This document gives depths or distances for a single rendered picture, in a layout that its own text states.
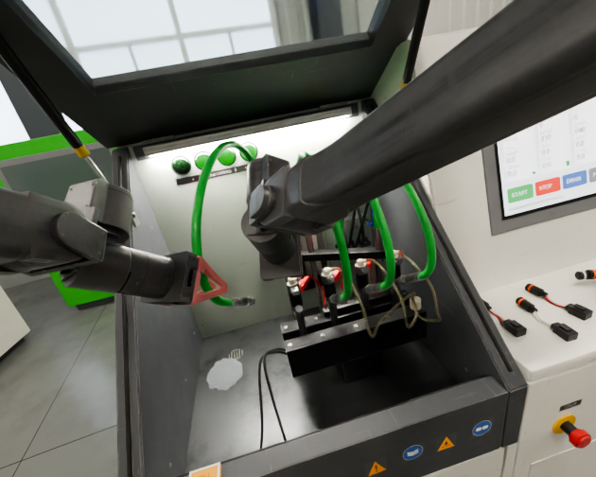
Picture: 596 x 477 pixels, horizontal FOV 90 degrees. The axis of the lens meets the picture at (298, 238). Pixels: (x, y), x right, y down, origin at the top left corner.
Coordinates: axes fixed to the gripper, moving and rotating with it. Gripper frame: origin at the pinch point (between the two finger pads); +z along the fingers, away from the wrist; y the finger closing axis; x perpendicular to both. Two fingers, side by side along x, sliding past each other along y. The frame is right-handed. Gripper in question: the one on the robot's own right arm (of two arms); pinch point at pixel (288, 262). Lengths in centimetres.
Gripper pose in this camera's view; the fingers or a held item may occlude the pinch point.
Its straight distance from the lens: 57.3
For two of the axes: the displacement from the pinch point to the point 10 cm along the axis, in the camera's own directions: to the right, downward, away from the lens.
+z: 1.5, 3.5, 9.3
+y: -0.9, -9.3, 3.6
